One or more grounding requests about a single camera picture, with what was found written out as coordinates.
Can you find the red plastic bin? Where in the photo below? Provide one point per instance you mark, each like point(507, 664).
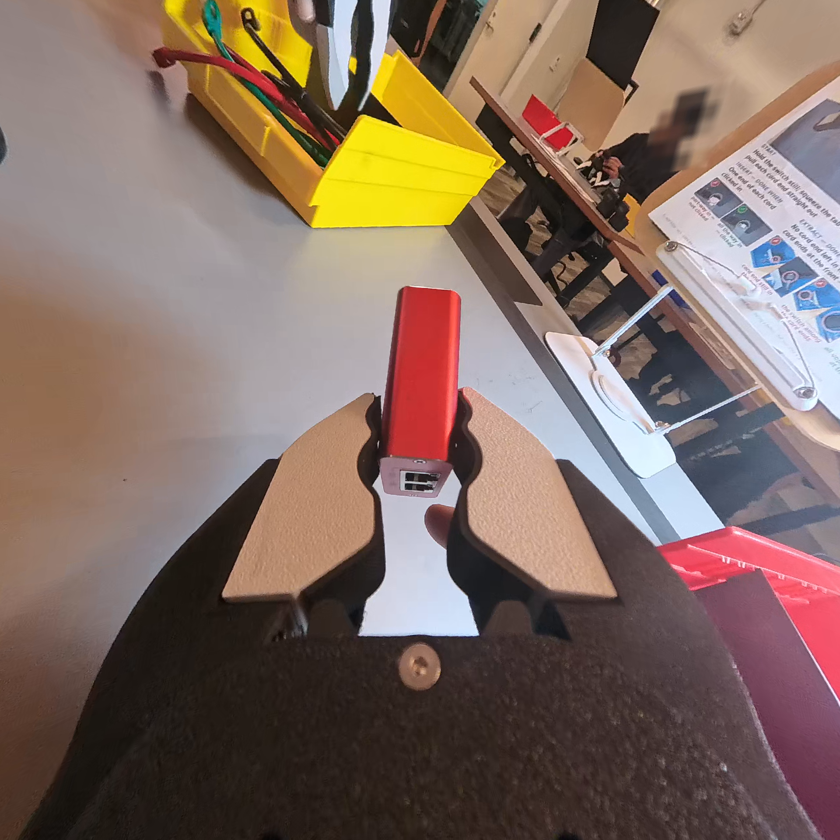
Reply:
point(754, 564)

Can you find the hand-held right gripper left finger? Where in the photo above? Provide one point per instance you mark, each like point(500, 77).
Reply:
point(308, 518)

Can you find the yellow plastic bin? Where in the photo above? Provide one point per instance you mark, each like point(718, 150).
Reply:
point(394, 177)

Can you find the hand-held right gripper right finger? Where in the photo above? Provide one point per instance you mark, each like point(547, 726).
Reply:
point(525, 518)

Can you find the white cabinet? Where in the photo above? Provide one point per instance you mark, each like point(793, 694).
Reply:
point(512, 39)

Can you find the document stand with white base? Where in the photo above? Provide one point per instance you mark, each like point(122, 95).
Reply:
point(630, 426)

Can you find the red ethernet splitter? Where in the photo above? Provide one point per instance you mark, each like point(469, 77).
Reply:
point(423, 367)

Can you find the printed instruction sheet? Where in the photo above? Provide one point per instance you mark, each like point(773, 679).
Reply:
point(787, 197)

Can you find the brown wooden desk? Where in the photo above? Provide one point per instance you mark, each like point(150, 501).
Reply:
point(558, 180)

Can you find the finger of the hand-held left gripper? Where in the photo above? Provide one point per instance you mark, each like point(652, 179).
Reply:
point(379, 39)
point(338, 52)

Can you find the person's right hand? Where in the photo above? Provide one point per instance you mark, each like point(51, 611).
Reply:
point(439, 525)

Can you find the small red bin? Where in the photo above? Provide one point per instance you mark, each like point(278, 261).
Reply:
point(541, 115)

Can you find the metal wall conduit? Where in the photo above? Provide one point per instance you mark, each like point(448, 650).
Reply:
point(740, 21)

